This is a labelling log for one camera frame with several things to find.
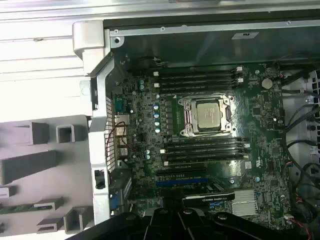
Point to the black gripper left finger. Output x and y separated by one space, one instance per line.
160 225

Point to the silver CPU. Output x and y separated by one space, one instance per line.
210 116

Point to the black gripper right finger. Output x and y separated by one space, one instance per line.
190 225

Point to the metal CPU socket cover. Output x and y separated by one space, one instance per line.
191 117

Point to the black RAM slot bank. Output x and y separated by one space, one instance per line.
197 80
205 150

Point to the grey parts rack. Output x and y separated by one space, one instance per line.
75 160

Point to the round coin battery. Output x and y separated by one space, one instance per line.
267 83

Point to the green motherboard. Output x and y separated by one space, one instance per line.
262 155

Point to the blue expansion slot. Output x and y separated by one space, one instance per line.
180 182

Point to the open black PC case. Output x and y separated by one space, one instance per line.
200 50

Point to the blue rear port connector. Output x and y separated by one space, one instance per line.
121 105

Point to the black graphics card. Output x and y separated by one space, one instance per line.
210 197

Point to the silver chipset heatsink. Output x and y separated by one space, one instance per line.
244 202

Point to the green RAM stick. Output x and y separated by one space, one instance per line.
20 208

